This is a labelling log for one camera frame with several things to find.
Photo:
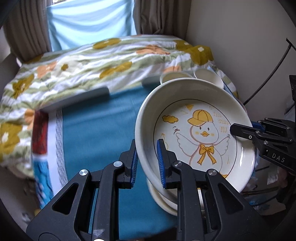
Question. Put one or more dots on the small white bowl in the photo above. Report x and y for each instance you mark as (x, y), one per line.
(210, 76)

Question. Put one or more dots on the teal patterned tablecloth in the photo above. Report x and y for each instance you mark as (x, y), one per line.
(90, 135)

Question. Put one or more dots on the brown curtain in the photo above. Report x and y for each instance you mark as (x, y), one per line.
(26, 29)
(162, 17)

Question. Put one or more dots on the cream ribbed bowl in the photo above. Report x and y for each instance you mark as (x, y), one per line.
(168, 76)

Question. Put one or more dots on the right brown curtain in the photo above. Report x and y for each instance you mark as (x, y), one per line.
(162, 17)

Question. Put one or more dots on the plain white plate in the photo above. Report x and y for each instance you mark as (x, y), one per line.
(162, 201)

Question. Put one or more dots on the floral duvet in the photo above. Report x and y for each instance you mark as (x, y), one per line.
(117, 63)

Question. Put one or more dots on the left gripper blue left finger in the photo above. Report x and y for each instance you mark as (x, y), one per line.
(134, 162)

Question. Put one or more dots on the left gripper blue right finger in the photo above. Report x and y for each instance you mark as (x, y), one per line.
(165, 160)

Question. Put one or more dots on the light blue window cloth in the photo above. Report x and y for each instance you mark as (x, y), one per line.
(76, 23)

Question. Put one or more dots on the left brown curtain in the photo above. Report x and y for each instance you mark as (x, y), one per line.
(26, 29)

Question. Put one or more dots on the duck pattern deep plate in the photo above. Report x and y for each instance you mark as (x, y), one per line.
(193, 118)

